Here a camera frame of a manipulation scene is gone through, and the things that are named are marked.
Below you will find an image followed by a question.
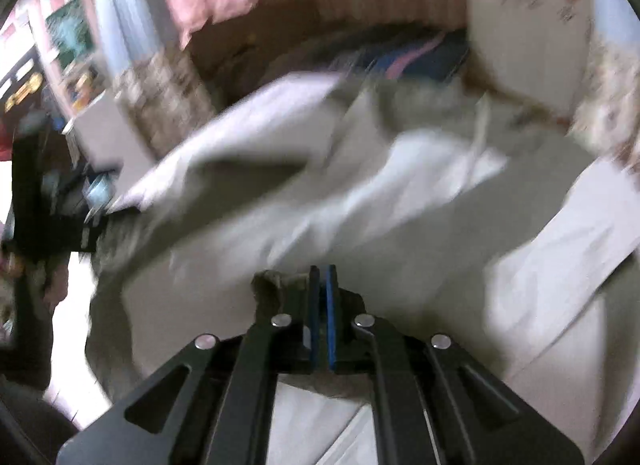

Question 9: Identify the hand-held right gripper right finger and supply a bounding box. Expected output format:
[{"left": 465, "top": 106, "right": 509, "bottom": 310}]
[{"left": 324, "top": 265, "right": 587, "bottom": 465}]

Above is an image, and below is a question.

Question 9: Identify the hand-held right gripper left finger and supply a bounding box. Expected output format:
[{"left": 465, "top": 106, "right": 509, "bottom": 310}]
[{"left": 56, "top": 265, "right": 322, "bottom": 465}]

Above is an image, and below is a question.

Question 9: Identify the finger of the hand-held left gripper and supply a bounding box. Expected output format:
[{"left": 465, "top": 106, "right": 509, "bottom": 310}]
[{"left": 82, "top": 170, "right": 126, "bottom": 220}]

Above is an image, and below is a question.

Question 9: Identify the grey garment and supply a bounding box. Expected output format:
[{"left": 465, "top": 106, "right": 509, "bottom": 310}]
[{"left": 85, "top": 72, "right": 601, "bottom": 396}]

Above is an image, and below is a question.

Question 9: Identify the floral lace curtain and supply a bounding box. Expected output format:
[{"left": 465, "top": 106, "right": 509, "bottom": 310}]
[{"left": 116, "top": 50, "right": 223, "bottom": 158}]

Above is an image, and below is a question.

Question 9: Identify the light blue curtain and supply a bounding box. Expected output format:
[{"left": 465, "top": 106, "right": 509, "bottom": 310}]
[{"left": 91, "top": 0, "right": 153, "bottom": 78}]

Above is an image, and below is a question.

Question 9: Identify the floral white bed sheet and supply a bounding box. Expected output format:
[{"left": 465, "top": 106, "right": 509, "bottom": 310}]
[{"left": 270, "top": 155, "right": 640, "bottom": 465}]

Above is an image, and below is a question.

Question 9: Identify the blue pink striped blanket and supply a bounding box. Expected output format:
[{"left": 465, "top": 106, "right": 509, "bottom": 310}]
[{"left": 280, "top": 30, "right": 471, "bottom": 82}]

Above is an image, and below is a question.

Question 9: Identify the floral lace cloth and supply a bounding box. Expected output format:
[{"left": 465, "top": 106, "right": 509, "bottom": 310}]
[{"left": 572, "top": 42, "right": 640, "bottom": 163}]

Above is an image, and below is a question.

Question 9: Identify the green wall picture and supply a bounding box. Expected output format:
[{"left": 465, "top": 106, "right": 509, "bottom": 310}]
[{"left": 44, "top": 0, "right": 97, "bottom": 72}]

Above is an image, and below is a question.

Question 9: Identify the brown bed frame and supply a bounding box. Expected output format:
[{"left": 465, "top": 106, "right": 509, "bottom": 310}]
[{"left": 189, "top": 15, "right": 468, "bottom": 106}]

